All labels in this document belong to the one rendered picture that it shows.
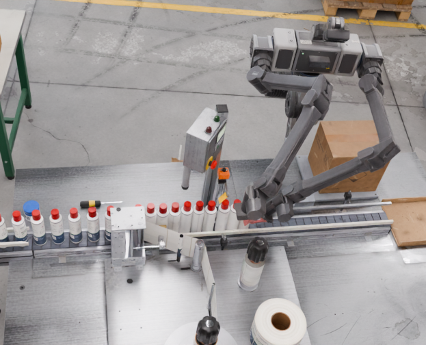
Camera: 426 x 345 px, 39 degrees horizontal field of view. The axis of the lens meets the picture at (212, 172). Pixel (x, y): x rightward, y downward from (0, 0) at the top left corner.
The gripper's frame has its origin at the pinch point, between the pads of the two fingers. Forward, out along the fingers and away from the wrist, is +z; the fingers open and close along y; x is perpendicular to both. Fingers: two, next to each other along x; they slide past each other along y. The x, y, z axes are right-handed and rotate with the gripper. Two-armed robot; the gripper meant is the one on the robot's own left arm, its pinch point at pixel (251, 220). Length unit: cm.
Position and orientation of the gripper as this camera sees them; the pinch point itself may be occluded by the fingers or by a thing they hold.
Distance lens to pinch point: 272.9
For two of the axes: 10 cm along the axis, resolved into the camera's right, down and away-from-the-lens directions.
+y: 1.7, 7.5, -6.4
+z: -7.1, 5.4, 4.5
